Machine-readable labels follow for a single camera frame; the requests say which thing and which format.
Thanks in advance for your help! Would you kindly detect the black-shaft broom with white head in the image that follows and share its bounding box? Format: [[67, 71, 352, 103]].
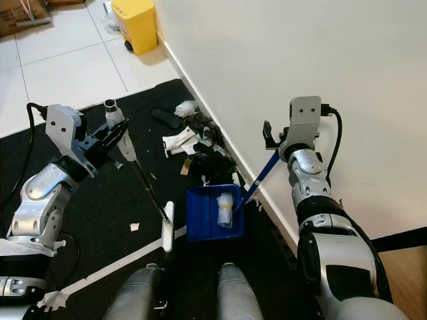
[[104, 99, 174, 253]]

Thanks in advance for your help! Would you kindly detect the blue long-handled dustpan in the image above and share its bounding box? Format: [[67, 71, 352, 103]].
[[185, 151, 282, 242]]

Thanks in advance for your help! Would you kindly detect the black floor mat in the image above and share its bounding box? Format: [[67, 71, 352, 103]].
[[0, 78, 308, 320]]

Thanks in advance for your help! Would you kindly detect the black floor threshold strip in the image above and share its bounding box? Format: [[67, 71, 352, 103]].
[[370, 227, 427, 253]]

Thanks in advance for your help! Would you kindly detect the black oblong object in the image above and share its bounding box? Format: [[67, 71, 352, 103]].
[[151, 108, 181, 129]]

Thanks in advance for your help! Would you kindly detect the white crumpled paper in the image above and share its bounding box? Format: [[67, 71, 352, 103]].
[[162, 127, 201, 158]]

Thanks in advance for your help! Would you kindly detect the white crumpled tissue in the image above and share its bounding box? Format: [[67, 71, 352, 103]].
[[173, 100, 197, 119]]

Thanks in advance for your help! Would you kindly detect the crumpled clear plastic bottle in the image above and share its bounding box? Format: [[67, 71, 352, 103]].
[[217, 193, 236, 229]]

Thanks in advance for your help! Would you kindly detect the white tape strip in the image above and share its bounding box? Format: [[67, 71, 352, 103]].
[[40, 227, 187, 314]]

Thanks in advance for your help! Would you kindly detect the yellow plastic waste bin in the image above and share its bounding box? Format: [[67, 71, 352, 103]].
[[112, 0, 158, 55]]

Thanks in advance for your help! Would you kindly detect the grey left robot leg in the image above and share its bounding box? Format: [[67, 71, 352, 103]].
[[103, 263, 161, 320]]

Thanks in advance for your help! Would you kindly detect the grey robot leg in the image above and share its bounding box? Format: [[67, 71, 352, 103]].
[[103, 263, 161, 320], [216, 263, 271, 320]]

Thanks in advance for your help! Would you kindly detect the cardboard box with pink ribbon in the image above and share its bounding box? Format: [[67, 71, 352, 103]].
[[0, 0, 53, 37]]

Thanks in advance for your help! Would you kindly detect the grey right robot leg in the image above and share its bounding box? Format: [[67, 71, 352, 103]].
[[216, 263, 271, 320]]

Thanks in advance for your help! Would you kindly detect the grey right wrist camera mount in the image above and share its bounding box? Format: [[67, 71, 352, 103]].
[[288, 96, 323, 146]]

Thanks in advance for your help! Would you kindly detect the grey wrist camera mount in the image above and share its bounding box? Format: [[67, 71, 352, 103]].
[[45, 104, 87, 161], [288, 96, 323, 146]]

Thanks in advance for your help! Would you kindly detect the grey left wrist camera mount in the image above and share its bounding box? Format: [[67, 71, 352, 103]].
[[45, 104, 87, 161]]

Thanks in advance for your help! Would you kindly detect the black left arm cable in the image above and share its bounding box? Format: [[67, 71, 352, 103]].
[[3, 102, 51, 221]]

